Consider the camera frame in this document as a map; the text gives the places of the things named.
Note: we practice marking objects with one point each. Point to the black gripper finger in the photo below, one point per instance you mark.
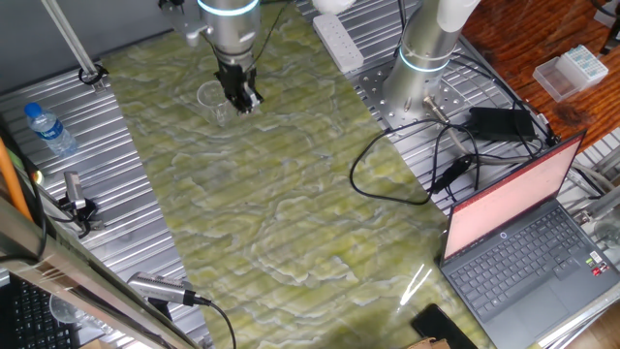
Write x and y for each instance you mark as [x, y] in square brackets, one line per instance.
[242, 104]
[254, 96]

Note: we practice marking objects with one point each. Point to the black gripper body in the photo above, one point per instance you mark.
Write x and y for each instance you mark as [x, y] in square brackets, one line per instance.
[237, 80]

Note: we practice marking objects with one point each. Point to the clear plastic cup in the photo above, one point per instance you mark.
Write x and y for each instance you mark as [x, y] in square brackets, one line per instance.
[210, 99]

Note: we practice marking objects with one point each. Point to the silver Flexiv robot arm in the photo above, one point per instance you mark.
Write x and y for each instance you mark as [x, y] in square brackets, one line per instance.
[421, 72]

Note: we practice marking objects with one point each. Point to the white power strip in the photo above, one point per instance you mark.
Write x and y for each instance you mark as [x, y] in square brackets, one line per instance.
[339, 43]

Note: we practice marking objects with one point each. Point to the green marble pattern mat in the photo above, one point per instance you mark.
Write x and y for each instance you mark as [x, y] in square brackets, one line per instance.
[290, 218]

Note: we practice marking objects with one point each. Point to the black pole clamp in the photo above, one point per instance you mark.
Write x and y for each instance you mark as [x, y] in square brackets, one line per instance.
[83, 76]

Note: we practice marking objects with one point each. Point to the aluminium pole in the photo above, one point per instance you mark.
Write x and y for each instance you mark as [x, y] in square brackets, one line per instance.
[70, 41]

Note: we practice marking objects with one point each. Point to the water bottle with blue cap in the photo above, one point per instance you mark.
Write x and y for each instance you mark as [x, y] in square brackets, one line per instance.
[51, 131]

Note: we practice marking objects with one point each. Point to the orange pole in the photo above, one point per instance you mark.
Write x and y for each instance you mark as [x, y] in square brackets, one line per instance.
[9, 179]

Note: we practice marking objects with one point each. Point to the black power adapter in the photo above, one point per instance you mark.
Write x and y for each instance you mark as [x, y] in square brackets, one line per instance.
[499, 123]

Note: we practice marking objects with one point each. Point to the clear glass beaker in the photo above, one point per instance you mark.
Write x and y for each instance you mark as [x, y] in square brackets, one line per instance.
[65, 310]

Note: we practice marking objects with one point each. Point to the brown wooden desk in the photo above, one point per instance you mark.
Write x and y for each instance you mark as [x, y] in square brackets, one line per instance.
[523, 34]

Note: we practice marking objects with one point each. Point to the black smartphone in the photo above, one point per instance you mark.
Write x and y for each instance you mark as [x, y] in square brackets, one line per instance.
[438, 325]

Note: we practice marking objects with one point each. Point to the clear empty plastic box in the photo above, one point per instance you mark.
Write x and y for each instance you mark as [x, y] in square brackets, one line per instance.
[552, 80]

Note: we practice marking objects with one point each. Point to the black keyboard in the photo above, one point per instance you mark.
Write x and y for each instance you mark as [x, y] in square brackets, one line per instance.
[34, 320]

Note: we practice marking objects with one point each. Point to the cardboard piece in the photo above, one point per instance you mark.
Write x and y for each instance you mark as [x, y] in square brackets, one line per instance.
[426, 343]

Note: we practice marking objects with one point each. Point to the grey open laptop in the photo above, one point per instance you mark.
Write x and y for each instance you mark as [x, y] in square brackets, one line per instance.
[523, 262]

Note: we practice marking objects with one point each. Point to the clear box with tip rack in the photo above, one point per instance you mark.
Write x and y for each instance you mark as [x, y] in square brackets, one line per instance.
[583, 63]

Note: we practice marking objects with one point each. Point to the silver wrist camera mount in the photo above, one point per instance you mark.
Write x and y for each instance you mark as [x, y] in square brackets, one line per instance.
[186, 26]

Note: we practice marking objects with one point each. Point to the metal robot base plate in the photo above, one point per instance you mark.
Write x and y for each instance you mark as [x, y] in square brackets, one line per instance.
[373, 92]

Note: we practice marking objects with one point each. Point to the small silver camera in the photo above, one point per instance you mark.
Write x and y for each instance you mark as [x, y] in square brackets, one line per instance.
[73, 189]

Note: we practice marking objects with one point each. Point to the large silver ribbed camera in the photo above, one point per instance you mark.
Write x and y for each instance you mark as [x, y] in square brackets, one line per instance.
[155, 287]

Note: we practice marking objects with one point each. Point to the shiny metal frame bar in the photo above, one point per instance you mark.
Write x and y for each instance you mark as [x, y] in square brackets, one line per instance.
[72, 276]

